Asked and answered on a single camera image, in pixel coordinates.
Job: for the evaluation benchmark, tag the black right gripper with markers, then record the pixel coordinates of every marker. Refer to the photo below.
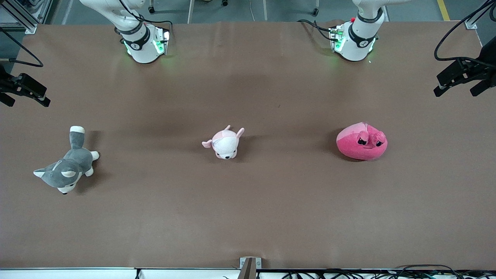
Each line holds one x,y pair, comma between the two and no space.
7,86

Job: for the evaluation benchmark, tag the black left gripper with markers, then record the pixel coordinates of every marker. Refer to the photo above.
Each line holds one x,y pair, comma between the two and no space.
481,66

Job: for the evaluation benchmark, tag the hot pink round plush toy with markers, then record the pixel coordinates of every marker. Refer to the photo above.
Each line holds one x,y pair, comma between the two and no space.
358,149

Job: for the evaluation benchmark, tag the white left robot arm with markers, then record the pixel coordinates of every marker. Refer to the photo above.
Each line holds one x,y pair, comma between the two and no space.
354,48

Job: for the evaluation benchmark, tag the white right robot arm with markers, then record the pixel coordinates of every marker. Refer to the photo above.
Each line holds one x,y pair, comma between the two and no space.
143,48

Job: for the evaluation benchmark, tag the grey white husky plush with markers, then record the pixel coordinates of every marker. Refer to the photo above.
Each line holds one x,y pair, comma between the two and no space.
64,170

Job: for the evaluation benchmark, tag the white furniture leg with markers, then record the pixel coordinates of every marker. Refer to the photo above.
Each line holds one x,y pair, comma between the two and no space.
190,11
265,9

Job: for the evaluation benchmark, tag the light pink plush puppy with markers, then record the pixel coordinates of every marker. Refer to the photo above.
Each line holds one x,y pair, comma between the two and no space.
224,145

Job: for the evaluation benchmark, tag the brown table cover sheet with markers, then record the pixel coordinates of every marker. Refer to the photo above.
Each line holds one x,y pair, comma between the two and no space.
271,213

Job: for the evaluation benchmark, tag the aluminium frame profile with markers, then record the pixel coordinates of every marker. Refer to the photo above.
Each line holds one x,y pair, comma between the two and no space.
23,19
474,19

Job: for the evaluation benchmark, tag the white table edge rail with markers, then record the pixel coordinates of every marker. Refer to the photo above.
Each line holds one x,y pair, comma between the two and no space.
77,273

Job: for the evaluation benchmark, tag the metal table edge bracket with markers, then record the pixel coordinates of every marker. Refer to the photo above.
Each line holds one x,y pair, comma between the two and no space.
250,267

